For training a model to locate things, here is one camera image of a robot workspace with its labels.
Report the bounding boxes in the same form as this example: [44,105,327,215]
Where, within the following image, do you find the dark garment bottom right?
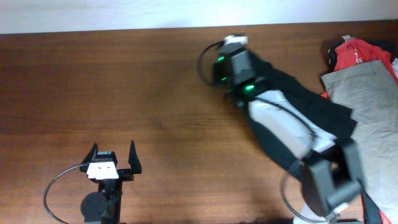
[361,190,382,224]

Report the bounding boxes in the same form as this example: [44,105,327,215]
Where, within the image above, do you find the black shorts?
[243,51,357,180]

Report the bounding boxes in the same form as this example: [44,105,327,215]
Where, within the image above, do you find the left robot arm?
[80,141,142,224]

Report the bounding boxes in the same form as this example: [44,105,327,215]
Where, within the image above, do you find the grey khaki shorts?
[321,60,397,223]

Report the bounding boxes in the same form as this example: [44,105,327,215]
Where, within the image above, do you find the red shirt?
[322,36,397,105]

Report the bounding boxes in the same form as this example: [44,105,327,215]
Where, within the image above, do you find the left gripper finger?
[128,140,141,170]
[81,142,98,164]

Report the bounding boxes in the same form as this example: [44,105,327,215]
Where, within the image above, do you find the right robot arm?
[213,42,365,223]

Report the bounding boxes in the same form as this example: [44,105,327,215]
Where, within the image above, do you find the white garment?
[392,58,398,78]

